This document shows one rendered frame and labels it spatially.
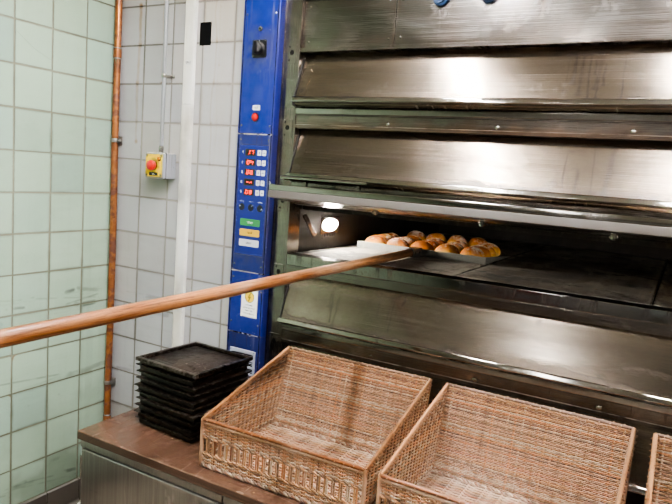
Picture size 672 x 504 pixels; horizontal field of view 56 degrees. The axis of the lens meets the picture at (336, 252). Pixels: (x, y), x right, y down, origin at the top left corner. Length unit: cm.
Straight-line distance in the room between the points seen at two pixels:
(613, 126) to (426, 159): 55
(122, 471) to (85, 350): 82
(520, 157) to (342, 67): 68
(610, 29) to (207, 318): 171
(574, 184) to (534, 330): 45
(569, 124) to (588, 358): 67
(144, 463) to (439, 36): 160
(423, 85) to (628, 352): 99
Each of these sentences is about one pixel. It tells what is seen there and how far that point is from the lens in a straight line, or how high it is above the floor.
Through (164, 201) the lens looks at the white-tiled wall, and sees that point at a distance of 265.
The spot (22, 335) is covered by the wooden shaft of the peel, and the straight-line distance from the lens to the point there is 113.
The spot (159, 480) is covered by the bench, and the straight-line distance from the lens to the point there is 210.
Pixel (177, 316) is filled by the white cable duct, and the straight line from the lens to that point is 263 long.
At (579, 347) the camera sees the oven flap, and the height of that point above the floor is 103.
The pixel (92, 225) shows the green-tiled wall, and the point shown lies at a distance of 280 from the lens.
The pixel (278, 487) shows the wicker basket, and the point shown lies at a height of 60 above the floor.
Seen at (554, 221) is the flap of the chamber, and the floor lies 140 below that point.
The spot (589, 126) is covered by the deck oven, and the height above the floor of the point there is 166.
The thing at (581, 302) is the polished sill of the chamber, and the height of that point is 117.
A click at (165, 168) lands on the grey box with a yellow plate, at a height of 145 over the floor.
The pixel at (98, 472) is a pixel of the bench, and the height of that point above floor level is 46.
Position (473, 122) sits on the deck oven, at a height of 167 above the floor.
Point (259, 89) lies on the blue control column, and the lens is 234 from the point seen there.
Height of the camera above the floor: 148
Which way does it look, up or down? 7 degrees down
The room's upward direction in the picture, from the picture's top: 4 degrees clockwise
